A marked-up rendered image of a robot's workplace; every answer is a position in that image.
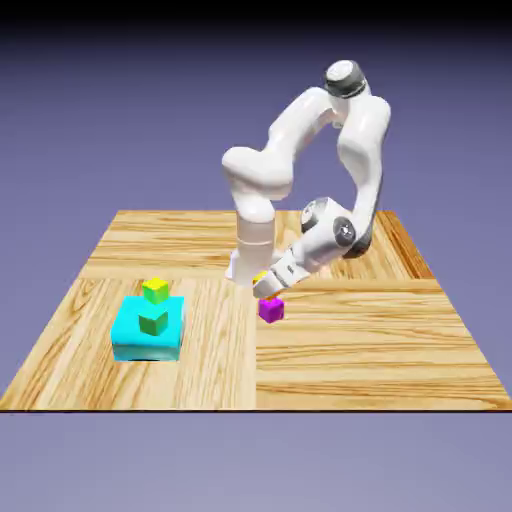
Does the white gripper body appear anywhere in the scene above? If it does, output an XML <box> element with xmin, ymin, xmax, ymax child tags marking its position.
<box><xmin>252</xmin><ymin>270</ymin><xmax>288</xmax><ymax>300</ymax></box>

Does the small magenta cube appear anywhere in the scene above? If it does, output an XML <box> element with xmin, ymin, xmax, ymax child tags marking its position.
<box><xmin>257</xmin><ymin>297</ymin><xmax>286</xmax><ymax>324</ymax></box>

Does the small yellow cube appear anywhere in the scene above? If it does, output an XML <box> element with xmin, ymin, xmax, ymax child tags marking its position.
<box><xmin>142</xmin><ymin>277</ymin><xmax>170</xmax><ymax>305</ymax></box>

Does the small green cube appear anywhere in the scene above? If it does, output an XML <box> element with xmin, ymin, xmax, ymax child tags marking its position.
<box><xmin>138</xmin><ymin>305</ymin><xmax>170</xmax><ymax>337</ymax></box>

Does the large cyan box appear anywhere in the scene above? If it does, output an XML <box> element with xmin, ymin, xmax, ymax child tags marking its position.
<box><xmin>110</xmin><ymin>295</ymin><xmax>186</xmax><ymax>363</ymax></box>

